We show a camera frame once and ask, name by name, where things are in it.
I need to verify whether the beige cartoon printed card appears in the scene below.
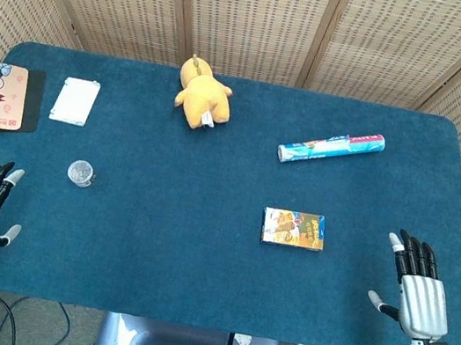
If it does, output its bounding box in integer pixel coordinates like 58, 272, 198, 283
0, 62, 32, 137

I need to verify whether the blue pink cling film roll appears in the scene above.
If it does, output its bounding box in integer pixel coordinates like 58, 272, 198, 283
275, 117, 388, 181

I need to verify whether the blue floor cable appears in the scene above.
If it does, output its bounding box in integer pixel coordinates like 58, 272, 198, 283
50, 301, 77, 345

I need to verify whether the small clear plastic cup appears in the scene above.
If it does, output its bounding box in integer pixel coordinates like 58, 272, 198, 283
65, 158, 99, 190

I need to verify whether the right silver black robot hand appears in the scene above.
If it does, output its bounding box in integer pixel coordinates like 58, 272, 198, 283
361, 224, 461, 345

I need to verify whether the blue felt table cover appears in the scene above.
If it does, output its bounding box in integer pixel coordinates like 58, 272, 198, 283
0, 35, 461, 345

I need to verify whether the yellow blue snack box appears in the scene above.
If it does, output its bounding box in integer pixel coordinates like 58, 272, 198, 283
259, 205, 330, 254

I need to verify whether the flat white plastic box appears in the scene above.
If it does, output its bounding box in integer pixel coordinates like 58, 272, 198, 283
48, 74, 102, 129

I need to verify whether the yellow plush toy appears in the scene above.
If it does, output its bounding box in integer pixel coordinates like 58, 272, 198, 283
170, 52, 239, 136

